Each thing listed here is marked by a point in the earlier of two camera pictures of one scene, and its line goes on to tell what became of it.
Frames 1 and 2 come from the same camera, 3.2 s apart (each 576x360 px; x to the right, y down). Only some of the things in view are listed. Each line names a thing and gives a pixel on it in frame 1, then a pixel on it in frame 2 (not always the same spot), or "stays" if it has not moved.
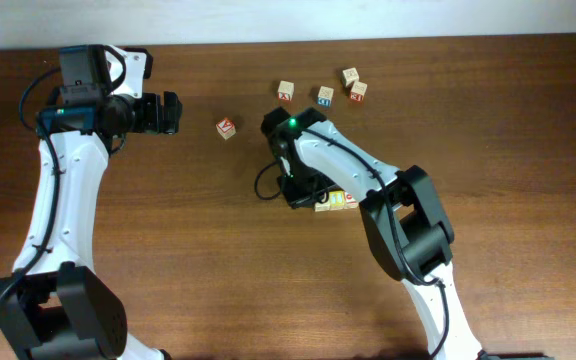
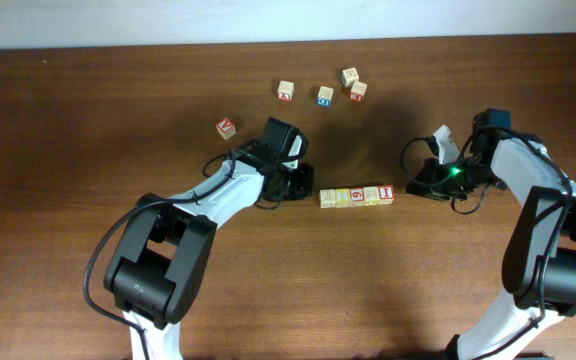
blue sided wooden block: [325, 96] stays
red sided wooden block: [358, 91] stays
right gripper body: [306, 185] -> [467, 177]
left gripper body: [146, 115] -> [293, 182]
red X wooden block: [285, 90] stays
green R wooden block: [350, 76] stays
